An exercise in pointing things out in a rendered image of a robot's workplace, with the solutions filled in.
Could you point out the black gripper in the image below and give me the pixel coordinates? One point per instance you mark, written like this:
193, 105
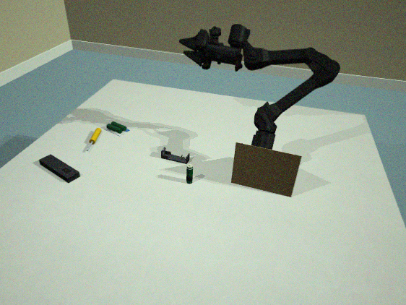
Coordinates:
203, 52

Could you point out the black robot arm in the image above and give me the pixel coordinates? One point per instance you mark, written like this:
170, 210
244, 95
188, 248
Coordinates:
324, 71

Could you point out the green cylindrical battery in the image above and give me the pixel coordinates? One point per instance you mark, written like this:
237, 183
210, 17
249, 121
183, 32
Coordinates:
189, 174

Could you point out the yellow-handled screwdriver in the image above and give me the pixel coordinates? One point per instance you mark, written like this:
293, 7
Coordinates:
94, 137

